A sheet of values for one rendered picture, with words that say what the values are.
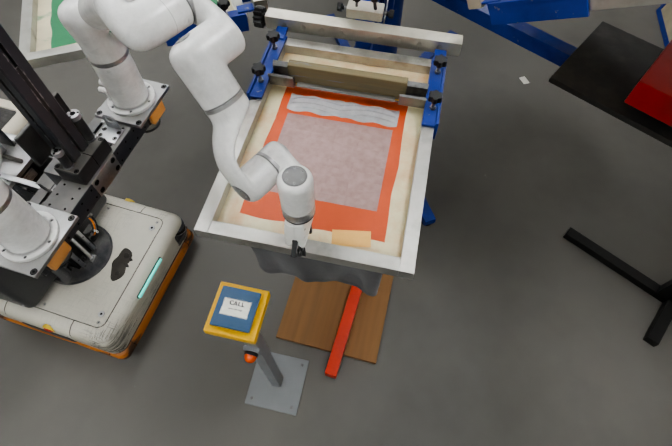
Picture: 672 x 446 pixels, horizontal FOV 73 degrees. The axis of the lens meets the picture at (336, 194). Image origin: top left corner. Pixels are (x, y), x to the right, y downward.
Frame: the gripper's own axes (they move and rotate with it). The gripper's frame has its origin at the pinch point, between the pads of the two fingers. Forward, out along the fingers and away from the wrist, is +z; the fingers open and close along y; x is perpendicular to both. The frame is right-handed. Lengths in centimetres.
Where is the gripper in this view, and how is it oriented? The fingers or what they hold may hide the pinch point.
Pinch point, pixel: (302, 239)
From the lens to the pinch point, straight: 116.8
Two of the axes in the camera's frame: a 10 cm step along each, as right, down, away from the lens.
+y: -2.1, 8.3, -5.2
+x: 9.8, 1.8, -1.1
